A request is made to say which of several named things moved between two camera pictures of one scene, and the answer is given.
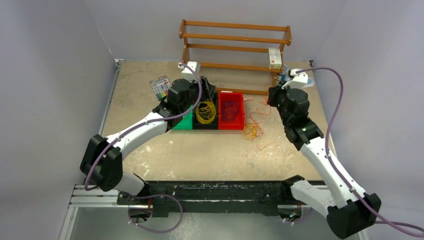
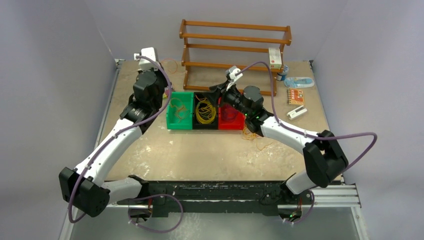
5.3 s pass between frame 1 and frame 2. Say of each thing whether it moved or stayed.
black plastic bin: stayed
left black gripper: moved
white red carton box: stayed
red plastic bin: stayed
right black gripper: moved
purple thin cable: stayed
